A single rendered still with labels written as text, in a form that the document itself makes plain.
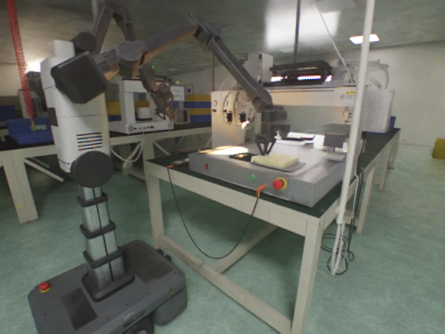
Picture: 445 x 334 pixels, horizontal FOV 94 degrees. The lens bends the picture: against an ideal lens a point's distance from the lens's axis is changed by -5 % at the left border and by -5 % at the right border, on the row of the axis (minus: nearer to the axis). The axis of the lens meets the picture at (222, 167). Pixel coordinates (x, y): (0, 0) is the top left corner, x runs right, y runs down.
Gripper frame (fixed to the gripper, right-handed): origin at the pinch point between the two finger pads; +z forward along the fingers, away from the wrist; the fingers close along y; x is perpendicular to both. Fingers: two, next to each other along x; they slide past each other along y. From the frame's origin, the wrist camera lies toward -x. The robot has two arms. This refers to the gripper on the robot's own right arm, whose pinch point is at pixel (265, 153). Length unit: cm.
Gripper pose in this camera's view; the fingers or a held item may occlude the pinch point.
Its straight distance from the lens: 105.1
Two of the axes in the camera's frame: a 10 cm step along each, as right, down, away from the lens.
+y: 6.7, -2.1, 7.1
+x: -7.4, -1.9, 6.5
